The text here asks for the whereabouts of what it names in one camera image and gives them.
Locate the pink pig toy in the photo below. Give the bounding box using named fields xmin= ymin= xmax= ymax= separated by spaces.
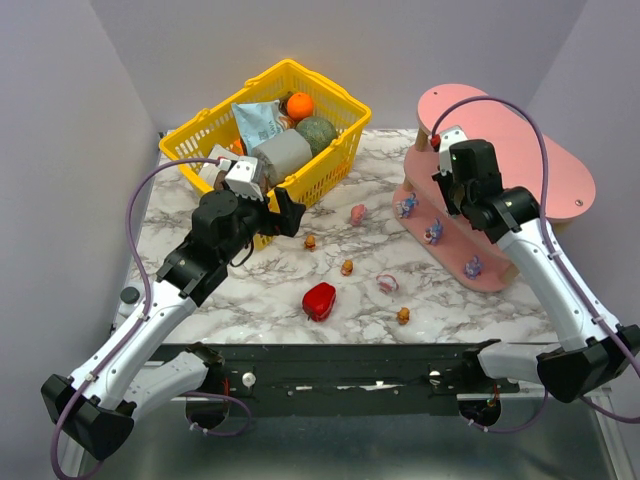
xmin=350 ymin=204 xmax=367 ymax=226

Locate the purple bunny toy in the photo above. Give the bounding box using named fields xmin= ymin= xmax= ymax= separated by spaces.
xmin=463 ymin=255 xmax=483 ymax=280

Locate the pink ring toy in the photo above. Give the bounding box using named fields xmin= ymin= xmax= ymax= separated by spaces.
xmin=376 ymin=273 xmax=399 ymax=294

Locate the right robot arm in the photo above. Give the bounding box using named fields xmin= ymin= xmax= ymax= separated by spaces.
xmin=431 ymin=131 xmax=639 ymax=403

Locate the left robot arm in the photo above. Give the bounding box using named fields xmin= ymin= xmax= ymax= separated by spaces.
xmin=41 ymin=188 xmax=306 ymax=461

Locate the pink three-tier shelf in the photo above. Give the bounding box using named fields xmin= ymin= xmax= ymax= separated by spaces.
xmin=392 ymin=83 xmax=598 ymax=294

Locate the orange bear toy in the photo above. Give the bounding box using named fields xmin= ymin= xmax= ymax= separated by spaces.
xmin=304 ymin=235 xmax=316 ymax=252
xmin=340 ymin=260 xmax=354 ymax=276
xmin=396 ymin=307 xmax=410 ymax=325

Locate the grey paper towel roll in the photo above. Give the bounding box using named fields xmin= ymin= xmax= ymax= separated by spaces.
xmin=251 ymin=129 xmax=313 ymax=187

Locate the orange fruit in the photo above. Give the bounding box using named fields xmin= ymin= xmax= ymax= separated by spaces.
xmin=286 ymin=92 xmax=314 ymax=122
xmin=232 ymin=139 xmax=245 ymax=155

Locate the red bell pepper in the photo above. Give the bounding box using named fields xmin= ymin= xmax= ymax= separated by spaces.
xmin=302 ymin=282 xmax=337 ymax=322

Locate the green melon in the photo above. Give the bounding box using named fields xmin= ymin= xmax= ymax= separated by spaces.
xmin=295 ymin=116 xmax=338 ymax=156

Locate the light blue chips bag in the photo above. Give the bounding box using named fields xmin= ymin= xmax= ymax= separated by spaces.
xmin=231 ymin=100 xmax=286 ymax=153

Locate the yellow plastic shopping basket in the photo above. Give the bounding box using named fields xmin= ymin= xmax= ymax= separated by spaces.
xmin=159 ymin=59 xmax=372 ymax=207

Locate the white bottle black cap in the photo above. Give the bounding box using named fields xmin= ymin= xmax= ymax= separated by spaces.
xmin=118 ymin=285 xmax=142 ymax=318

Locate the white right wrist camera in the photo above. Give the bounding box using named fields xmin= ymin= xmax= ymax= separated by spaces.
xmin=430 ymin=125 xmax=468 ymax=176

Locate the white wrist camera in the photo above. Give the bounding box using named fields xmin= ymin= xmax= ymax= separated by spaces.
xmin=430 ymin=125 xmax=468 ymax=176
xmin=217 ymin=156 xmax=266 ymax=202

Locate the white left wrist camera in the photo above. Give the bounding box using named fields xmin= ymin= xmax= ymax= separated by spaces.
xmin=217 ymin=156 xmax=266 ymax=202

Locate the white package blue handle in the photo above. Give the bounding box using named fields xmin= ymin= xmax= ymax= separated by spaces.
xmin=198 ymin=144 xmax=234 ymax=187

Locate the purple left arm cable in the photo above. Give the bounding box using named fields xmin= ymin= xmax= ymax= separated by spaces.
xmin=49 ymin=158 xmax=254 ymax=480

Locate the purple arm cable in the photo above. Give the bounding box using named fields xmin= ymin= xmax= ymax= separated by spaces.
xmin=49 ymin=158 xmax=254 ymax=480
xmin=431 ymin=95 xmax=640 ymax=434

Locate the black mounting rail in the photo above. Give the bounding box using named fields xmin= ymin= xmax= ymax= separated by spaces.
xmin=200 ymin=343 xmax=519 ymax=417

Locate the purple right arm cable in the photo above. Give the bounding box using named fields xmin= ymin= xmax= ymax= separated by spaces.
xmin=431 ymin=95 xmax=640 ymax=434

